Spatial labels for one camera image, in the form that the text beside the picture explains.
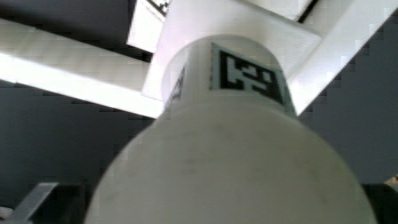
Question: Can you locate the white L-shaped fence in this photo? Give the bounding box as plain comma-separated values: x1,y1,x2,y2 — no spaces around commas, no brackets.
0,0,398,114

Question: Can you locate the white lamp bulb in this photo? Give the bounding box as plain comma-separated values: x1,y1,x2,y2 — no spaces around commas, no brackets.
84,35,379,224

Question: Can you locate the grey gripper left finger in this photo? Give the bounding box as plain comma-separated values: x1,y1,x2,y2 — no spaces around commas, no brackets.
0,182,59,224

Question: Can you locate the white lamp base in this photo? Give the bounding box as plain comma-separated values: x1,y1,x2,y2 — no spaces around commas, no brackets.
126,0,325,116

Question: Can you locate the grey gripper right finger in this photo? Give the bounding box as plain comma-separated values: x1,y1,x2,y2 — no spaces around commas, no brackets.
363,174,398,224

